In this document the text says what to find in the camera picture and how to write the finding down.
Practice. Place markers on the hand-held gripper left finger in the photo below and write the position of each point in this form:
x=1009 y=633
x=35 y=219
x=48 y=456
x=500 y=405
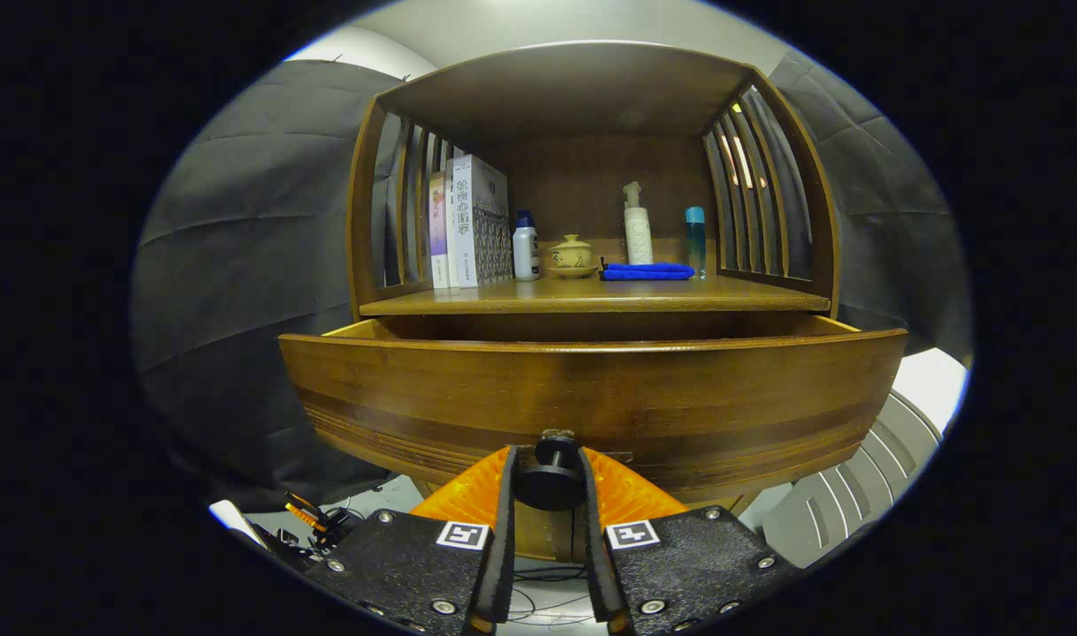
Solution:
x=501 y=548

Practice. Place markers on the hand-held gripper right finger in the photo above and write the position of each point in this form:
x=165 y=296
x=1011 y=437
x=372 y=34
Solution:
x=594 y=556

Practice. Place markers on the black drawer knob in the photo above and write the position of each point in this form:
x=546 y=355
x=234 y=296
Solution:
x=549 y=481

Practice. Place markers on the brown wooden drawer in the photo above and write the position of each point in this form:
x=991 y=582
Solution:
x=591 y=397

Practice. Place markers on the wooden countertop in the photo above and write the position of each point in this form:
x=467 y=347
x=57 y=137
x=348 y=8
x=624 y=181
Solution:
x=591 y=293

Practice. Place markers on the brown wooden cabinet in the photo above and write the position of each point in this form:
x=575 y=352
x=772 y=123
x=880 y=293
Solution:
x=591 y=185

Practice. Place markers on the orange black tool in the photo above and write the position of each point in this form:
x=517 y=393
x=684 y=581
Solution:
x=307 y=512

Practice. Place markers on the blue folded cloth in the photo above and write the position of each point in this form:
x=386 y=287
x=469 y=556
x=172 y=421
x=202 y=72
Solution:
x=648 y=271

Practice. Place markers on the small white bottle blue cap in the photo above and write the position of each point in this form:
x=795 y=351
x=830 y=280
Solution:
x=526 y=252

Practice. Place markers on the beige lidded teacup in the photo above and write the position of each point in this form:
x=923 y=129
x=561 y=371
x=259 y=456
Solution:
x=572 y=256

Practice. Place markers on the pink purple book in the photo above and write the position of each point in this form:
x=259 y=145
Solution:
x=438 y=230

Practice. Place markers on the white pump bottle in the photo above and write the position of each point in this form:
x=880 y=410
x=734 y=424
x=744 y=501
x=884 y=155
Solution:
x=637 y=234

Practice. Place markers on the white patterned book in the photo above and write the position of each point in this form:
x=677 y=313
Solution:
x=476 y=221

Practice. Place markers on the clear blue bottle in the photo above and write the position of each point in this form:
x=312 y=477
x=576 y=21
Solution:
x=695 y=238

